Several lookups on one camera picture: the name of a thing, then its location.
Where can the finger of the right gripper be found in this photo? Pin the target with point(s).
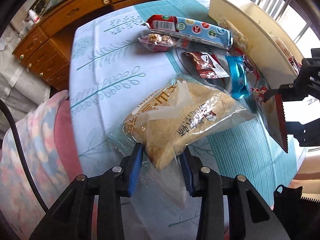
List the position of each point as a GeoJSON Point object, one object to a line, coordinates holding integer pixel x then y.
{"type": "Point", "coordinates": [296, 91]}
{"type": "Point", "coordinates": [308, 135]}

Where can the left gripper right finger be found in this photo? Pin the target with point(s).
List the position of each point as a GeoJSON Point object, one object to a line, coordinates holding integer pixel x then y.
{"type": "Point", "coordinates": [250, 217]}

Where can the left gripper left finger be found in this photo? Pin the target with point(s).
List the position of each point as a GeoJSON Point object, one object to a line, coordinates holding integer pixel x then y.
{"type": "Point", "coordinates": [70, 217]}

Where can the white red Lipo packet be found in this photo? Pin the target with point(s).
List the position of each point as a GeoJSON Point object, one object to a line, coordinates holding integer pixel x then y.
{"type": "Point", "coordinates": [273, 111]}

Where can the red orange snack packet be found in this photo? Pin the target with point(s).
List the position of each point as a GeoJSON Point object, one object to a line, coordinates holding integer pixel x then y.
{"type": "Point", "coordinates": [258, 93]}

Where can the blue foil snack packet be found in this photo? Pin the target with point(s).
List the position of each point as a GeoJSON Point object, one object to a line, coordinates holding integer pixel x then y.
{"type": "Point", "coordinates": [239, 83]}

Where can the large brown cake bag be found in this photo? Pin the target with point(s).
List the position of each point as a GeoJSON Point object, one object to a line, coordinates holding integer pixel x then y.
{"type": "Point", "coordinates": [175, 116]}

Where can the white plastic storage bin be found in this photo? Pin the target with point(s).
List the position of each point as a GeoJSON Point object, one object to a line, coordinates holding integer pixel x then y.
{"type": "Point", "coordinates": [259, 28]}

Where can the clear bag brown snack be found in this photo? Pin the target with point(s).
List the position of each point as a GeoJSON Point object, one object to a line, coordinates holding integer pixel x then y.
{"type": "Point", "coordinates": [240, 41]}

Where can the floral pink cushion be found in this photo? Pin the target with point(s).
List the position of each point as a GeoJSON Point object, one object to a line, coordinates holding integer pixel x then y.
{"type": "Point", "coordinates": [49, 148]}

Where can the dark red white packet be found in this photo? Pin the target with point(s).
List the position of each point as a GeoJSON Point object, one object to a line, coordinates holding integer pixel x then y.
{"type": "Point", "coordinates": [206, 65]}

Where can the blue white biscuit pack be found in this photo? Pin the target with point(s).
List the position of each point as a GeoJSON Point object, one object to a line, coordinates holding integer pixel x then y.
{"type": "Point", "coordinates": [193, 30]}

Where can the white lace covered furniture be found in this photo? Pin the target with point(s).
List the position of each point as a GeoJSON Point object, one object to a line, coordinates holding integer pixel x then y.
{"type": "Point", "coordinates": [21, 91]}

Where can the blue white tablecloth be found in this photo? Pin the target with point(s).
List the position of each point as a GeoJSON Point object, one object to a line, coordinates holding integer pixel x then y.
{"type": "Point", "coordinates": [111, 73]}

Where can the small nut snack packet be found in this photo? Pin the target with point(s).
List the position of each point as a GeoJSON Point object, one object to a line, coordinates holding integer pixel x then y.
{"type": "Point", "coordinates": [157, 42]}

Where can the wooden desk with drawers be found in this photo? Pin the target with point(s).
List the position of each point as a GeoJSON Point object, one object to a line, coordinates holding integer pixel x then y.
{"type": "Point", "coordinates": [46, 50]}

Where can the small white red bottle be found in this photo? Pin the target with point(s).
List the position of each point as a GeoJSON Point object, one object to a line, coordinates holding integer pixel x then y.
{"type": "Point", "coordinates": [33, 16]}

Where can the ornate black gold box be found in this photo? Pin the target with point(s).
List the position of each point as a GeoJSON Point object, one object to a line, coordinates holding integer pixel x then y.
{"type": "Point", "coordinates": [39, 6]}

